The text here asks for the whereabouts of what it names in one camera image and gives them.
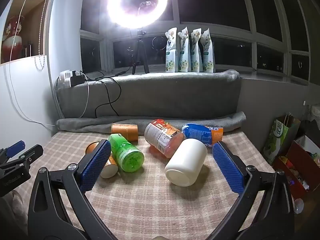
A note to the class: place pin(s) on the clear glass bulb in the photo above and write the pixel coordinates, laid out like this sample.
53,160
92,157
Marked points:
299,206

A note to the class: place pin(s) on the white green standing pouch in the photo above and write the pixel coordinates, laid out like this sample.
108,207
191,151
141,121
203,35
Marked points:
171,52
183,52
208,52
196,52

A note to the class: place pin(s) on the white power strip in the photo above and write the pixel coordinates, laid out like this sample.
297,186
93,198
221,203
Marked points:
65,76

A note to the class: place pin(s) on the red and white vase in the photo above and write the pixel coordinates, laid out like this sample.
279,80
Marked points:
12,37

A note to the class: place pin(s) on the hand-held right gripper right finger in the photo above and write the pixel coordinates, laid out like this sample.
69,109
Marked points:
228,166

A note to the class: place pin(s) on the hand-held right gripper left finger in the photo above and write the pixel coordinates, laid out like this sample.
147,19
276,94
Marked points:
96,166

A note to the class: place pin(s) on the red cardboard box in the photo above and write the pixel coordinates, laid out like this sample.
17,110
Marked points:
300,160

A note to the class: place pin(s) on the white cup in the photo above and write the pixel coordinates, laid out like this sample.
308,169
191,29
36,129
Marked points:
186,163

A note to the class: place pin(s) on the green cup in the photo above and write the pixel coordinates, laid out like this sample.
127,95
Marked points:
126,152

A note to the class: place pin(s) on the clear cup with red label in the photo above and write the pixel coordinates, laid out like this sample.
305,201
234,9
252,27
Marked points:
162,136

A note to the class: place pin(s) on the small orange paper cup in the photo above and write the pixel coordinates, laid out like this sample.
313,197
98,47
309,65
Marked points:
110,168

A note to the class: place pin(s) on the blue and orange cup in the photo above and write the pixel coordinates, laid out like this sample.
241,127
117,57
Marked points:
202,131

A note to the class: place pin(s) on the green paper bag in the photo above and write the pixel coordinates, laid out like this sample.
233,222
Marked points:
278,137

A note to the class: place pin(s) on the black tripod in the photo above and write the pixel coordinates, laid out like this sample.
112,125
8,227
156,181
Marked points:
140,45

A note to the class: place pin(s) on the grey blanket covered cushion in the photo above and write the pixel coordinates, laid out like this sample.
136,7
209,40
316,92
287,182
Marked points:
162,95

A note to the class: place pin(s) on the tall orange paper cup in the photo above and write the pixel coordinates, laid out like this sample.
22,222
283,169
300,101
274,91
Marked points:
124,131

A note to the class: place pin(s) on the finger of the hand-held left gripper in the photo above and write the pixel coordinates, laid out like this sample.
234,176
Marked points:
28,155
15,148

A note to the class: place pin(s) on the black charger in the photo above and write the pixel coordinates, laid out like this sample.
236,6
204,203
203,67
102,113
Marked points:
78,80

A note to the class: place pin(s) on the checkered blanket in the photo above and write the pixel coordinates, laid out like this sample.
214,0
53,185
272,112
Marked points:
140,200

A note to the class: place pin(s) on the wooden wall shelf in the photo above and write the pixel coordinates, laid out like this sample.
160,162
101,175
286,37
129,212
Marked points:
32,25

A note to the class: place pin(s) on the rolled grey blanket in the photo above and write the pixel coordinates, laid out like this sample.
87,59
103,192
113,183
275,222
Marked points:
150,123

